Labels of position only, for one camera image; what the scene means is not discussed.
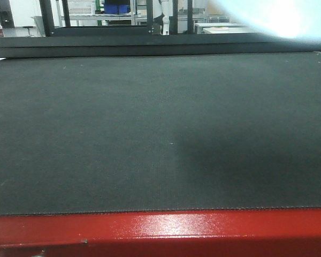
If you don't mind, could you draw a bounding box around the blue storage bin background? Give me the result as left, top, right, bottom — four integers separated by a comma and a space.
104, 0, 131, 14

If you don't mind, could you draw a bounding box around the white background table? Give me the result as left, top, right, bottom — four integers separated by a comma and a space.
194, 22, 257, 34

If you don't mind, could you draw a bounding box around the light blue round tray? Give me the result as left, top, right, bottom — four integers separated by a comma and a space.
211, 0, 321, 43

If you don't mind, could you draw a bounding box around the black metal frame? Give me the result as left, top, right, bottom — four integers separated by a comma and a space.
40, 1, 178, 38

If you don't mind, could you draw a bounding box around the black fabric table mat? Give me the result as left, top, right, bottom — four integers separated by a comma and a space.
0, 52, 321, 215

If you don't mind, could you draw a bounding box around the black stool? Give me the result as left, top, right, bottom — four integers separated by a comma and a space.
23, 26, 34, 37

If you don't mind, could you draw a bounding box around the red metal front edge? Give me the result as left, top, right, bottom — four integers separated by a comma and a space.
0, 208, 321, 256

